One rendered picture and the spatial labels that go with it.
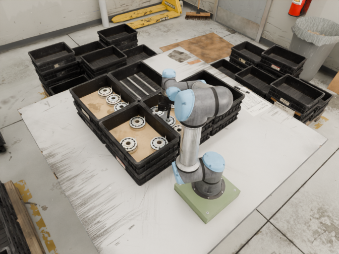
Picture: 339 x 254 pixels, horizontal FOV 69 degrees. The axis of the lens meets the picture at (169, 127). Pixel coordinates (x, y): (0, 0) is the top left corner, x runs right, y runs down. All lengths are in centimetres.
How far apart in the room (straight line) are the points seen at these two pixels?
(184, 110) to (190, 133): 15
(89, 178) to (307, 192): 190
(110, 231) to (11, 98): 252
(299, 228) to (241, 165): 94
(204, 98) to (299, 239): 168
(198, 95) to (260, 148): 93
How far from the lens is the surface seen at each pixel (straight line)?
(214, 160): 124
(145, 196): 144
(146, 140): 150
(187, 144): 106
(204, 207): 136
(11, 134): 307
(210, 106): 92
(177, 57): 247
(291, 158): 179
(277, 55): 323
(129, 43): 319
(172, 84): 131
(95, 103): 180
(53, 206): 236
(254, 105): 206
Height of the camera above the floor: 198
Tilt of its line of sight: 47 degrees down
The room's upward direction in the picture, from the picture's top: 2 degrees clockwise
